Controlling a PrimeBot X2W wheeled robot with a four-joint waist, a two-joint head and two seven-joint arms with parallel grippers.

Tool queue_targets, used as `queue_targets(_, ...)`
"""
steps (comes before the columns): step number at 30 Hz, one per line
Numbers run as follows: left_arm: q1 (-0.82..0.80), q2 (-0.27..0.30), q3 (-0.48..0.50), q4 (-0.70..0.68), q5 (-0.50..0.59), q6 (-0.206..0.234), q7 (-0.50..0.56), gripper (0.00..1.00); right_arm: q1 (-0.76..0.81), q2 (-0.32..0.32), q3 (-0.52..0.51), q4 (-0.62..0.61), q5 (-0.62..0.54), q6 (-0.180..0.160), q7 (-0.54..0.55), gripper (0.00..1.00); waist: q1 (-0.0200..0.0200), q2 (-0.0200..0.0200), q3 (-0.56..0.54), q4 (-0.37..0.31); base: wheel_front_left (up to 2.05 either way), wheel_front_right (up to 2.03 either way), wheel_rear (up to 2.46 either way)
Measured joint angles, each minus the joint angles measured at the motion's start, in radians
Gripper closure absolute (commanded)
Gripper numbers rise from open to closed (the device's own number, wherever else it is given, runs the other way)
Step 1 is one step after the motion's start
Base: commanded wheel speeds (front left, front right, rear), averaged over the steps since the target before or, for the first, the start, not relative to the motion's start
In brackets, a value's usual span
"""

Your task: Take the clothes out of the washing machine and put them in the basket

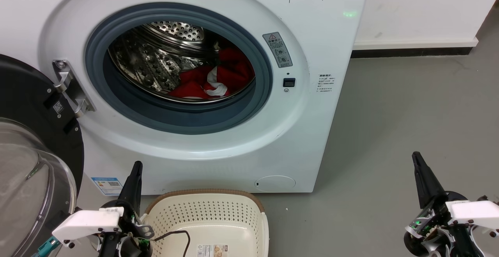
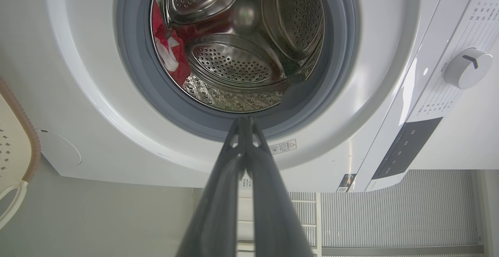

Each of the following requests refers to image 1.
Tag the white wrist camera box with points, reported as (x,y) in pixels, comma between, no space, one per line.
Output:
(87,224)
(473,212)

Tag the white QR sticker on door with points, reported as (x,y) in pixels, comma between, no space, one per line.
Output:
(58,107)

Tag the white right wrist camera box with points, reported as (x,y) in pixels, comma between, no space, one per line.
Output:
(473,212)

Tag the cream plastic laundry basket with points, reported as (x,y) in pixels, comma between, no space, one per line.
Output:
(218,218)

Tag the stainless steel washing machine drum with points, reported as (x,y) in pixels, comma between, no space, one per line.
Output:
(156,62)

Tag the white front-load washing machine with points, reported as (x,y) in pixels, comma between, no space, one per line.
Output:
(312,140)

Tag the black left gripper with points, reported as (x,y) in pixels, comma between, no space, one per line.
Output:
(124,245)

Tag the red and white garment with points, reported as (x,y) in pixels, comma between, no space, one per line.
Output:
(234,71)

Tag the grey warning sticker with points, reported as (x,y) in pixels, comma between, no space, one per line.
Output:
(277,49)

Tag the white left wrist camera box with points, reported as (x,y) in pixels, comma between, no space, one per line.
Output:
(87,224)

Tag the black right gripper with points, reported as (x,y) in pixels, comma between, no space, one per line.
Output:
(432,229)

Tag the white and black wall skirting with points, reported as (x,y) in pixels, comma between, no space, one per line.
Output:
(413,46)

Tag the white text sticker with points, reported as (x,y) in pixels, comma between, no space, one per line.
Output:
(325,83)

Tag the black door latch socket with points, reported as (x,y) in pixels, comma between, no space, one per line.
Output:
(289,82)

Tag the black washer door with glass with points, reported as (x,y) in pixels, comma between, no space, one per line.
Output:
(23,93)

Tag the round white filter cover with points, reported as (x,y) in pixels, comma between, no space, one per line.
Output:
(275,183)

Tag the grey rubber door gasket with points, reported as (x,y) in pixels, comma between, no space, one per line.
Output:
(187,121)

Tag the blue and white energy label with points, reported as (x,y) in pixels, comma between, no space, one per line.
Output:
(107,185)

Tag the silver door hinge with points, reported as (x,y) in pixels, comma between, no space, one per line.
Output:
(70,85)

